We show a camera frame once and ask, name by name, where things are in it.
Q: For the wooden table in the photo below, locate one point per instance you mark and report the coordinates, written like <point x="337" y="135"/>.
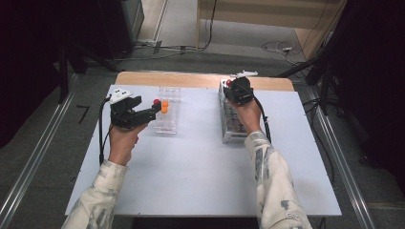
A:
<point x="191" y="79"/>

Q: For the aluminium floor rail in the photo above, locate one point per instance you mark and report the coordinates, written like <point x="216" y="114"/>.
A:
<point x="38" y="149"/>
<point x="347" y="178"/>

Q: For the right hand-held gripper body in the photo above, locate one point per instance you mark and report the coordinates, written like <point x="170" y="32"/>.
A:
<point x="242" y="92"/>

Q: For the orange-capped test tube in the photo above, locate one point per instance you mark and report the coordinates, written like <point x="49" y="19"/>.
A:
<point x="164" y="110"/>
<point x="165" y="103"/>

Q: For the white perforated tube rack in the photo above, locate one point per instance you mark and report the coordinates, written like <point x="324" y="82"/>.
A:
<point x="230" y="127"/>

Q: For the clear plastic tube rack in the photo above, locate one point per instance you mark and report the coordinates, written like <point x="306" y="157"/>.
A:
<point x="167" y="122"/>

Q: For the person's left hand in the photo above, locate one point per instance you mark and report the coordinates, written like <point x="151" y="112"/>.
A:
<point x="122" y="143"/>

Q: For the black metal stand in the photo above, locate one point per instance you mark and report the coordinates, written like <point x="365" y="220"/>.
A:
<point x="323" y="79"/>
<point x="63" y="73"/>

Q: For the red-capped test tube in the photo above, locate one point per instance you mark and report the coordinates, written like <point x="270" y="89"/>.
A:
<point x="156" y="101"/>
<point x="228" y="82"/>

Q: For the light wooden furniture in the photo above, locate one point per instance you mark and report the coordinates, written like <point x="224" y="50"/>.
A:
<point x="270" y="14"/>

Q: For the person's right hand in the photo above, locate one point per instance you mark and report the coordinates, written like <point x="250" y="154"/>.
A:
<point x="250" y="117"/>

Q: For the dark equipment cabinet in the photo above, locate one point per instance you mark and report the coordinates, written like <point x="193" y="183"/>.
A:
<point x="127" y="25"/>

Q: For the white work board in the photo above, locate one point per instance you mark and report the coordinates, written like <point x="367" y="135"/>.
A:
<point x="197" y="178"/>

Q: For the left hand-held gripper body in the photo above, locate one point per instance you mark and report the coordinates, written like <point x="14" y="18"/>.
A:
<point x="122" y="116"/>

